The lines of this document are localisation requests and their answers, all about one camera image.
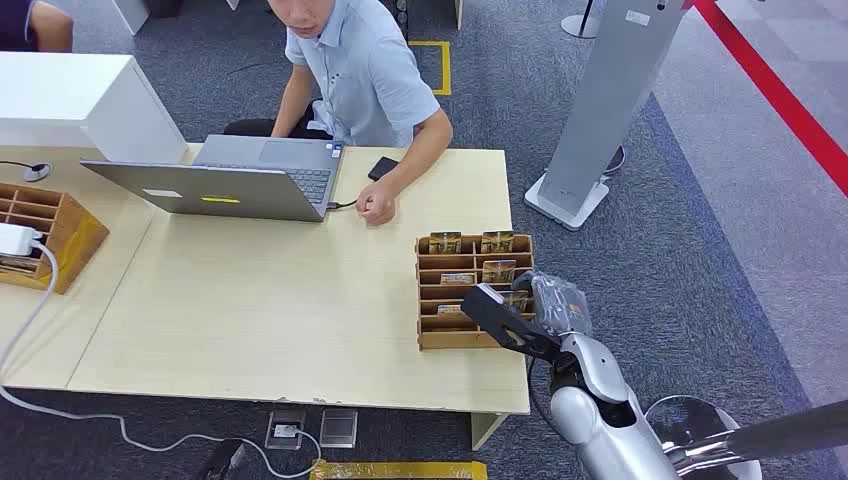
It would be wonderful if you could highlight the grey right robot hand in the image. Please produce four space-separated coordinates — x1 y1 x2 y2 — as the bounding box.
512 270 595 338

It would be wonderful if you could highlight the person's left hand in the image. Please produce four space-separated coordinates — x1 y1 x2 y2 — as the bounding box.
354 179 398 228

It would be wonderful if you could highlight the wooden card holder rack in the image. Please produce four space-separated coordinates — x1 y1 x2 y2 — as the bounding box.
415 232 537 352

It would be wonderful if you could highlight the person in dark shirt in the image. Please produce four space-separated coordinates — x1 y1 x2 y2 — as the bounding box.
0 0 75 54

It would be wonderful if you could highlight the black smartphone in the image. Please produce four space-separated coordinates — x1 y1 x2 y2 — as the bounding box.
367 156 401 183

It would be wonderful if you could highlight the grey laptop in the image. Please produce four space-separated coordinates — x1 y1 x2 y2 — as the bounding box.
80 134 346 224

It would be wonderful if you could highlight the wooden desk leg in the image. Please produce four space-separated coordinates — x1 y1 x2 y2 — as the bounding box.
469 411 509 452

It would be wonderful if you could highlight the yellow floor tape square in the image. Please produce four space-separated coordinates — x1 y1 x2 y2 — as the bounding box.
407 40 454 98

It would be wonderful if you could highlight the round chrome stanchion base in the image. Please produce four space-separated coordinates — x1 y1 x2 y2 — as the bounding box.
644 394 764 480

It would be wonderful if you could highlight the grey kiosk stand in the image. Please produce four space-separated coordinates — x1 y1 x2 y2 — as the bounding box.
523 0 692 232

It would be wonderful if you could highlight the closed floor outlet box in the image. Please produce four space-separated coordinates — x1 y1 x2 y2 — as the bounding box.
318 408 360 450

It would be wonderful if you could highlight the yellow floor tape strip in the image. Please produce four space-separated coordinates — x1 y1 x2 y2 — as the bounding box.
309 460 489 480

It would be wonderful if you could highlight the floor outlet box with plug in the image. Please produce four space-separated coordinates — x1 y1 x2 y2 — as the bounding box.
264 407 308 452

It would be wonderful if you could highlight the round grey stand base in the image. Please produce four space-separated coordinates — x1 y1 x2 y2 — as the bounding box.
560 0 603 40

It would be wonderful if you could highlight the red floor tape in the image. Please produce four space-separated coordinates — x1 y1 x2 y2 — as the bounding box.
691 0 848 199

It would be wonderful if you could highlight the white furniture panel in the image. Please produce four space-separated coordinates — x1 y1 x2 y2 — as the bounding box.
111 0 152 36

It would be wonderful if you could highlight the wooden desk organizer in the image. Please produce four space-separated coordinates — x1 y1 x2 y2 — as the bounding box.
0 182 111 296

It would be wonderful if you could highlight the white power adapter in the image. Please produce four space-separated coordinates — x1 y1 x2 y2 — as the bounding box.
0 222 45 258

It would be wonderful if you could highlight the white power cable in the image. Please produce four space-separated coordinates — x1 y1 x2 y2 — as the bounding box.
0 241 325 480

